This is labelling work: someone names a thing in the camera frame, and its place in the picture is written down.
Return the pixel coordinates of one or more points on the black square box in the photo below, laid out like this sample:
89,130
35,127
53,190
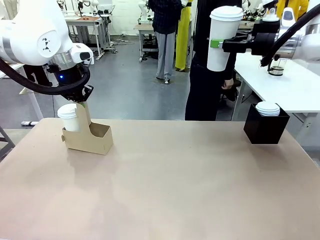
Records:
265,130

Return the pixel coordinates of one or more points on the small wooden lab table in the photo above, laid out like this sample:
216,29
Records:
147,40

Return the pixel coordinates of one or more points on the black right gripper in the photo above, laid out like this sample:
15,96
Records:
262,43

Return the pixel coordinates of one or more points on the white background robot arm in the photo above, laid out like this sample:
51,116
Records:
143,11

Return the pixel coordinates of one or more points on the brown cardboard cup carrier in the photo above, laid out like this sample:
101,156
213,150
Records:
87,145

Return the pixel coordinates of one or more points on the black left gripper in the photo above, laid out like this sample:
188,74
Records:
70,77

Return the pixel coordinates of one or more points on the stack of white lids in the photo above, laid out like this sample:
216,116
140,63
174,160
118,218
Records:
267,108

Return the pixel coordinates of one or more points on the white-framed lab table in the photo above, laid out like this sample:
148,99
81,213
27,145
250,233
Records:
87,22

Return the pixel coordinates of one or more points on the yellow apron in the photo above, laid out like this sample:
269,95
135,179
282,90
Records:
183,42

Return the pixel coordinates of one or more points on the black metal frame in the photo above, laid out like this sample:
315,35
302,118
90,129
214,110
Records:
5,142

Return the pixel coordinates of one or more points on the white lidded paper cup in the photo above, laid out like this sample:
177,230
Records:
221,27
68,120

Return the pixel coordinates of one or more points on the yellow coat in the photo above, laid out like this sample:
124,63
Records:
292,8

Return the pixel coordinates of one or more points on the glass coffee pot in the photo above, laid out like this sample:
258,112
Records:
276,68

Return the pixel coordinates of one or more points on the person's left hand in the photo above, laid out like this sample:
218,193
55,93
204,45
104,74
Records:
228,84

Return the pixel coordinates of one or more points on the person's left forearm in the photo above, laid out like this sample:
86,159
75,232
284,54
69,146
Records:
230,66

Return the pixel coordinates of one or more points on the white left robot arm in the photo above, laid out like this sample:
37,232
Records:
32,32

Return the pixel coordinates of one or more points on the white side table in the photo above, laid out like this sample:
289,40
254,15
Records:
287,87

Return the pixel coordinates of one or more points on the person in black hoodie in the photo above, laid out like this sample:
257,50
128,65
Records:
207,87

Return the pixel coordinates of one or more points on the person in plaid shirt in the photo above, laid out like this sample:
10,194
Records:
165,37

